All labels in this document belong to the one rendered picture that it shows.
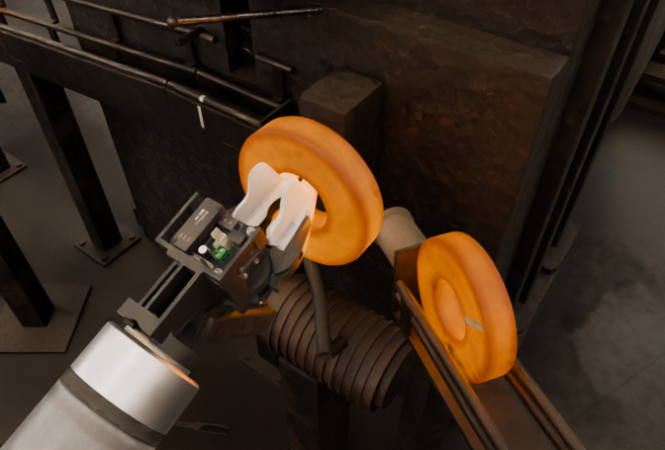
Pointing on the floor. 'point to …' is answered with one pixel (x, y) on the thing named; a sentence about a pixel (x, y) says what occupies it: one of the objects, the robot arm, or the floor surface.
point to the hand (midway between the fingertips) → (306, 179)
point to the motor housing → (351, 393)
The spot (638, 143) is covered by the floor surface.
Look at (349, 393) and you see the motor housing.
